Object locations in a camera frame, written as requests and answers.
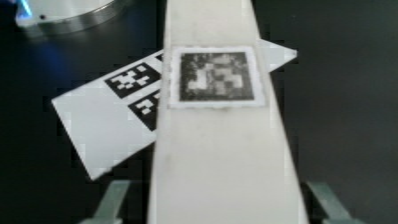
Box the white marker base sheet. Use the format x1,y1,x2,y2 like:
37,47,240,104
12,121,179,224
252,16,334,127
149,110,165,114
50,39,300,182

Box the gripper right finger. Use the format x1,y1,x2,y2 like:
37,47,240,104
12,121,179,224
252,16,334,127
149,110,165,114
302,182,366,224

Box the white cabinet top block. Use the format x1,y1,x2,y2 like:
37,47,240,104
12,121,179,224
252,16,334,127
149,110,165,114
147,0,309,224

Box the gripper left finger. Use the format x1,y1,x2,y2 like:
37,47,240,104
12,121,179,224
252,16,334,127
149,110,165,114
78,181,142,224

